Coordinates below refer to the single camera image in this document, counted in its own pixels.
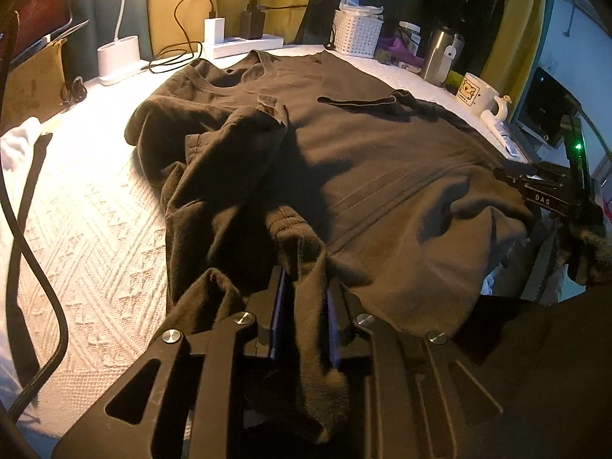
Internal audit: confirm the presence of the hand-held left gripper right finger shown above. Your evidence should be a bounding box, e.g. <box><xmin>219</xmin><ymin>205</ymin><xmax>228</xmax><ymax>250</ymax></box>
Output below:
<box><xmin>325</xmin><ymin>283</ymin><xmax>506</xmax><ymax>459</ymax></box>

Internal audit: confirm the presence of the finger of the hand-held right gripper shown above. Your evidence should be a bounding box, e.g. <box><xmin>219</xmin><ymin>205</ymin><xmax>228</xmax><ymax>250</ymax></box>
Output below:
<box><xmin>493</xmin><ymin>166</ymin><xmax>540</xmax><ymax>198</ymax></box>
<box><xmin>521</xmin><ymin>161</ymin><xmax>572</xmax><ymax>181</ymax></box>

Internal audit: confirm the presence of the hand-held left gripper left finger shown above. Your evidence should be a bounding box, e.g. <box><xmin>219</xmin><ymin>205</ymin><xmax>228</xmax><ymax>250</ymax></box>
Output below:
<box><xmin>50</xmin><ymin>267</ymin><xmax>292</xmax><ymax>459</ymax></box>

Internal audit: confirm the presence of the dark brown t-shirt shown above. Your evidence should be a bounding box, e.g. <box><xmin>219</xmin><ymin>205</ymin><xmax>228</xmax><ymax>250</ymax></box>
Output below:
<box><xmin>125</xmin><ymin>49</ymin><xmax>535</xmax><ymax>444</ymax></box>

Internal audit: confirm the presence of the person's right forearm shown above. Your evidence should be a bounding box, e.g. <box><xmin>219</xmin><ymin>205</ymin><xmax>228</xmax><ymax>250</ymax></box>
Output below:
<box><xmin>555</xmin><ymin>201</ymin><xmax>612</xmax><ymax>288</ymax></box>

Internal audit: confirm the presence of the white tube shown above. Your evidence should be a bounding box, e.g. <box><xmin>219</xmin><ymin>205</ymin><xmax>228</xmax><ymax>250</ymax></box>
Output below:
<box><xmin>479</xmin><ymin>109</ymin><xmax>526</xmax><ymax>158</ymax></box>

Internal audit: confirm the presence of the dark monitor screen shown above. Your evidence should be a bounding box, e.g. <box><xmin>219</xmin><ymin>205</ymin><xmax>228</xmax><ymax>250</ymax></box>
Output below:
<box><xmin>515</xmin><ymin>66</ymin><xmax>577</xmax><ymax>150</ymax></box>

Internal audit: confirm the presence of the white printed mug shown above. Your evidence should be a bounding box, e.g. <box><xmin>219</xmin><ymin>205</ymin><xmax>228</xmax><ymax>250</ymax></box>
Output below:
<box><xmin>458</xmin><ymin>72</ymin><xmax>513</xmax><ymax>121</ymax></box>

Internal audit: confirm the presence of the steel tumbler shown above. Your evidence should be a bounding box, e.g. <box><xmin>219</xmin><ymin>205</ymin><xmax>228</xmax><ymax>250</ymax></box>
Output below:
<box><xmin>420</xmin><ymin>25</ymin><xmax>466</xmax><ymax>88</ymax></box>

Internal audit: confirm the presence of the narrow yellow curtain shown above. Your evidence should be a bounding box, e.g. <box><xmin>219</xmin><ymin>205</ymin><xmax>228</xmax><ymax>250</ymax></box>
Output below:
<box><xmin>482</xmin><ymin>0</ymin><xmax>548</xmax><ymax>80</ymax></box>

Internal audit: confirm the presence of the purple cloth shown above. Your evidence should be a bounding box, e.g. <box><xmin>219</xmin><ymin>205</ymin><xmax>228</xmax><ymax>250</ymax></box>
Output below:
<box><xmin>376</xmin><ymin>36</ymin><xmax>425</xmax><ymax>70</ymax></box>

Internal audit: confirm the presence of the white plastic basket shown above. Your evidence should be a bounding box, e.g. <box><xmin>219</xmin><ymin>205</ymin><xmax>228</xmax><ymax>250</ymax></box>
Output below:
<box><xmin>332</xmin><ymin>8</ymin><xmax>384</xmax><ymax>59</ymax></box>

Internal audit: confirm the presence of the black tablet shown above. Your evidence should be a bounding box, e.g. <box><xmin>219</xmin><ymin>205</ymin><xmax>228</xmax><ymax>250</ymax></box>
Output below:
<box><xmin>295</xmin><ymin>0</ymin><xmax>346</xmax><ymax>49</ymax></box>

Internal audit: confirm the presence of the white power strip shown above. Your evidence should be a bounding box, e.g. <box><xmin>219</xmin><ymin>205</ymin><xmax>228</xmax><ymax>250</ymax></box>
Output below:
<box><xmin>200</xmin><ymin>33</ymin><xmax>286</xmax><ymax>59</ymax></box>

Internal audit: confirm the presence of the white charger plug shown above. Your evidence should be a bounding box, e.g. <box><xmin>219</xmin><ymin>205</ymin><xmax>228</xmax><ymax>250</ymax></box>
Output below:
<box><xmin>204</xmin><ymin>18</ymin><xmax>226</xmax><ymax>45</ymax></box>

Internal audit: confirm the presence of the black charger plug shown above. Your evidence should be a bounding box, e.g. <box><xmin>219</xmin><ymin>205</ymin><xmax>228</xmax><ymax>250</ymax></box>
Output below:
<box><xmin>239</xmin><ymin>5</ymin><xmax>267</xmax><ymax>40</ymax></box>

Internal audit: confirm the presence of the small black clip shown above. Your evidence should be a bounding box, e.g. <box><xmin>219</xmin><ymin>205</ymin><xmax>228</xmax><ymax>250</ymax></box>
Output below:
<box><xmin>61</xmin><ymin>75</ymin><xmax>90</xmax><ymax>105</ymax></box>

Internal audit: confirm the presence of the white cloth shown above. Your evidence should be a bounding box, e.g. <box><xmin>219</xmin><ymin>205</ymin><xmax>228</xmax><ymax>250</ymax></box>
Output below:
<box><xmin>0</xmin><ymin>117</ymin><xmax>45</xmax><ymax>180</ymax></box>

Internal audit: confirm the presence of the cardboard box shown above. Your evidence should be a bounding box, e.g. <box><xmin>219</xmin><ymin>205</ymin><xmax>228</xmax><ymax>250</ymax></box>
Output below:
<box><xmin>0</xmin><ymin>38</ymin><xmax>68</xmax><ymax>127</ymax></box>

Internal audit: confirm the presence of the teal curtain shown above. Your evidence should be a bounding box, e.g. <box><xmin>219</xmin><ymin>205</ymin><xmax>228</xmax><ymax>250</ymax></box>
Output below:
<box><xmin>61</xmin><ymin>0</ymin><xmax>161</xmax><ymax>80</ymax></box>

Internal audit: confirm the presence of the open laptop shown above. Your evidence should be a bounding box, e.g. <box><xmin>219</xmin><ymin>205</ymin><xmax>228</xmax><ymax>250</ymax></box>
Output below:
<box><xmin>10</xmin><ymin>0</ymin><xmax>91</xmax><ymax>65</ymax></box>

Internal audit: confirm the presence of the thick black braided cable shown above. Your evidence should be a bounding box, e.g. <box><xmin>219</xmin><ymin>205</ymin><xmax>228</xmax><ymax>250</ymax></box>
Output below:
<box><xmin>0</xmin><ymin>10</ymin><xmax>68</xmax><ymax>417</ymax></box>

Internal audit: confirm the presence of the thin black charger cable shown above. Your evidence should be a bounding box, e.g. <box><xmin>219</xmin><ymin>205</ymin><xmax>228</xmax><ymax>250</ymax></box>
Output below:
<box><xmin>147</xmin><ymin>0</ymin><xmax>218</xmax><ymax>75</ymax></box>

